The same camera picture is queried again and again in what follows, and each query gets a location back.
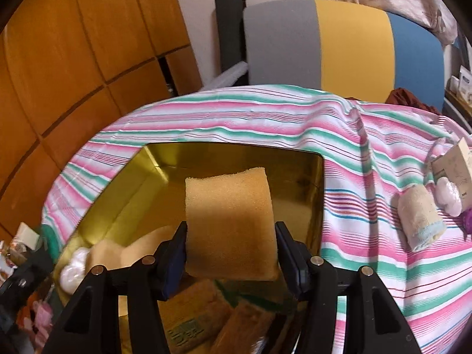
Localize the wooden shelf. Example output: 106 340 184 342
444 88 472 128

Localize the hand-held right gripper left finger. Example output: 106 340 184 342
42 221 189 354

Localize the packaged sponge pack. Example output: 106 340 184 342
210 300 277 354
162 279 233 354

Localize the beige cardboard box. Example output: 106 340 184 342
431 136 472 210

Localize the grey yellow blue chair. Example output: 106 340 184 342
242 0 443 113

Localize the gold tin box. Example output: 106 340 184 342
55 142 325 354

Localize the maroon cloth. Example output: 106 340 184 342
385 88 441 114

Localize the pink green striped cloth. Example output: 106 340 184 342
40 84 472 354

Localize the wooden wardrobe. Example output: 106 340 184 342
0 0 202 238

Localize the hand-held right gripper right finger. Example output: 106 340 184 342
275 221 423 354

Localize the white blue box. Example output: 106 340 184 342
455 65 472 97

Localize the yellow sponge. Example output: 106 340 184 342
184 167 280 281

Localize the beige towel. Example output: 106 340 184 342
391 186 445 252

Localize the purple wrapper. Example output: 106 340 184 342
457 208 472 242

